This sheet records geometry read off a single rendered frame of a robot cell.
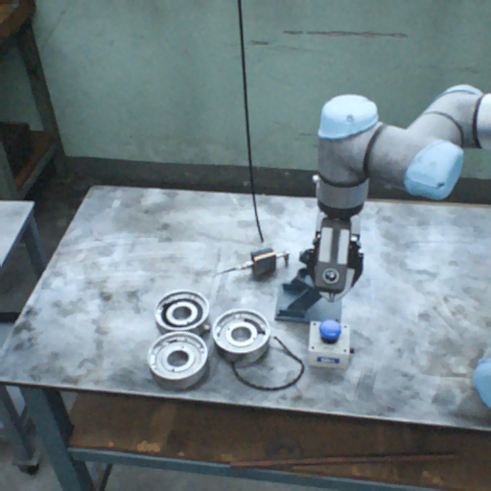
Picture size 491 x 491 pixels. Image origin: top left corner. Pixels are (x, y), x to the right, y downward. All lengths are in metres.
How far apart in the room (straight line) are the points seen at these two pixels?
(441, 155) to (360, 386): 0.47
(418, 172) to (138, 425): 0.85
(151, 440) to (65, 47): 1.85
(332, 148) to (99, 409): 0.83
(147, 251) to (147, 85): 1.46
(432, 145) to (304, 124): 1.91
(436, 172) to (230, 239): 0.68
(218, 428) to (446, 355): 0.50
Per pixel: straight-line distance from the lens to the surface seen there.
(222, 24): 2.58
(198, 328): 1.18
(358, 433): 1.38
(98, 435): 1.41
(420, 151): 0.83
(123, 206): 1.53
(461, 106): 0.93
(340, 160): 0.87
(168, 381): 1.11
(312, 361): 1.14
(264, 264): 1.30
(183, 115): 2.79
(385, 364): 1.17
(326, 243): 0.94
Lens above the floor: 1.71
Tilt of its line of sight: 41 degrees down
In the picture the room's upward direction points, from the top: 2 degrees counter-clockwise
